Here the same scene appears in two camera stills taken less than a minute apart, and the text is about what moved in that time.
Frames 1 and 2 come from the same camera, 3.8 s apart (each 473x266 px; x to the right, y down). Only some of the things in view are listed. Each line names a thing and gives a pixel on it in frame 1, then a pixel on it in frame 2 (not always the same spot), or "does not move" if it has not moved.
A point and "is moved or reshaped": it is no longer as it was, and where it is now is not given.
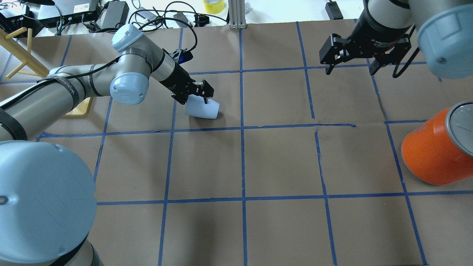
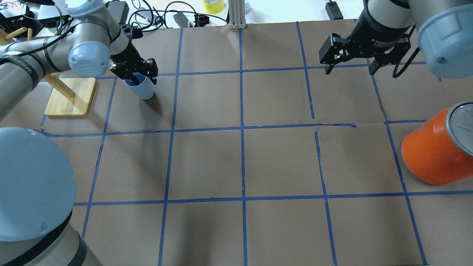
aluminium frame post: [237, 14] does not move
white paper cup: [196, 106] is moved or reshaped
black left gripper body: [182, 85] → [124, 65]
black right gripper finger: [328, 70] does not move
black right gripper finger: [374, 67] does not move
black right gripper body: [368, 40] does not move
